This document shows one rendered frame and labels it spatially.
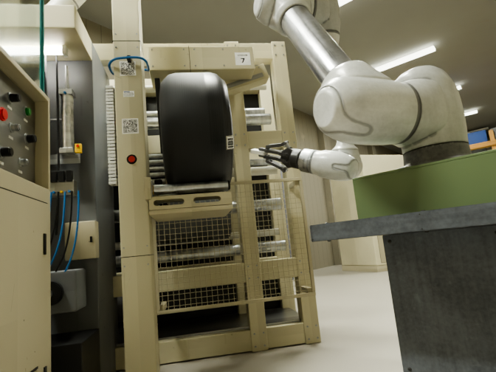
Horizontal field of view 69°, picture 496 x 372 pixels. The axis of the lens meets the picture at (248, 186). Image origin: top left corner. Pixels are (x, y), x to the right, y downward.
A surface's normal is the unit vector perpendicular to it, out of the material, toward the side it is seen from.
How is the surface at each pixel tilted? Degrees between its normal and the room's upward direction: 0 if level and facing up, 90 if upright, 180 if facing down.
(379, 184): 90
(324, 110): 94
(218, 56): 90
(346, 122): 131
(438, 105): 90
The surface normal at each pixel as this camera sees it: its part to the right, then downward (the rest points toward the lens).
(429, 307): -0.64, -0.07
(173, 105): -0.13, -0.26
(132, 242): 0.15, -0.18
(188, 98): 0.13, -0.39
